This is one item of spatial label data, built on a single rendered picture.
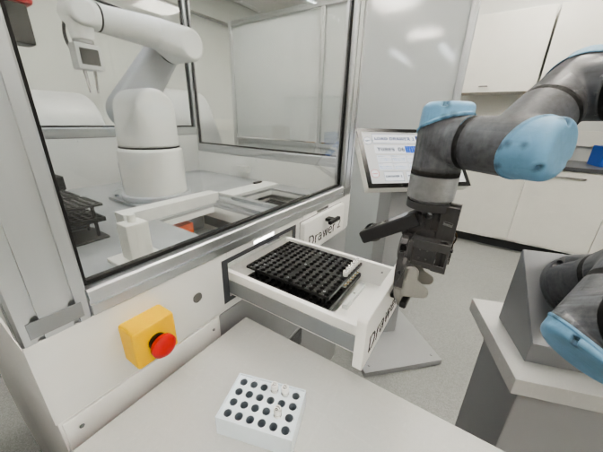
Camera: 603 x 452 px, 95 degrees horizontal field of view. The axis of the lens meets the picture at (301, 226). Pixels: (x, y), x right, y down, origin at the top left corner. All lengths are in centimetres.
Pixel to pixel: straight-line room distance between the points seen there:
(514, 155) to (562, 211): 313
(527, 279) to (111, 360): 84
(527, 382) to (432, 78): 181
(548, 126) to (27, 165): 59
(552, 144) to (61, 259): 60
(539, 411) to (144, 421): 80
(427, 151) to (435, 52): 176
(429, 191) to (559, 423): 63
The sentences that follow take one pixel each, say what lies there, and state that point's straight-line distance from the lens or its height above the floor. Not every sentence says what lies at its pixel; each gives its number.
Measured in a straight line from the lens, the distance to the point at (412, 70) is 223.
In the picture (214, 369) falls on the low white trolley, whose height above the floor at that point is 76.
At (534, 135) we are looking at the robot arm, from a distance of 41.
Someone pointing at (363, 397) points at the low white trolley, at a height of 76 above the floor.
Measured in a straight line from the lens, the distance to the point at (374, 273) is 74.
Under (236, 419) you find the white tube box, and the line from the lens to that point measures 54.
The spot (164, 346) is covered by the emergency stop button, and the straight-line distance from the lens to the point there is 53.
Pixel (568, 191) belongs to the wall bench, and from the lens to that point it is 350.
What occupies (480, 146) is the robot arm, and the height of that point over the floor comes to 120.
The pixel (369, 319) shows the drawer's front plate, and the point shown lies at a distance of 49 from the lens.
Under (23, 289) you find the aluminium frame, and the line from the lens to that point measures 49.
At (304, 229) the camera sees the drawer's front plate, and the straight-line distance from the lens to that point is 86.
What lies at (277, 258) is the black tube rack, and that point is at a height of 90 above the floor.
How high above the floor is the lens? 123
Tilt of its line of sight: 21 degrees down
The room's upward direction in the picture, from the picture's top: 2 degrees clockwise
